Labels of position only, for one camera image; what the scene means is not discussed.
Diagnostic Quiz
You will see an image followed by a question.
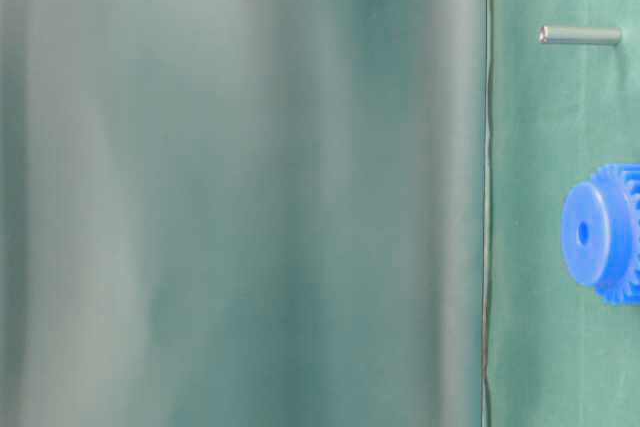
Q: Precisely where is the grey metal shaft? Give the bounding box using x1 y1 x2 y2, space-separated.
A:
538 25 622 45

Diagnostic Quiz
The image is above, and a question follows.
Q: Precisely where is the blue plastic gear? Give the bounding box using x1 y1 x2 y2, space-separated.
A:
561 164 639 305

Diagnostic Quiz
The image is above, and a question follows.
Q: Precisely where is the green table mat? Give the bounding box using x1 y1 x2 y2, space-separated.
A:
486 0 639 426

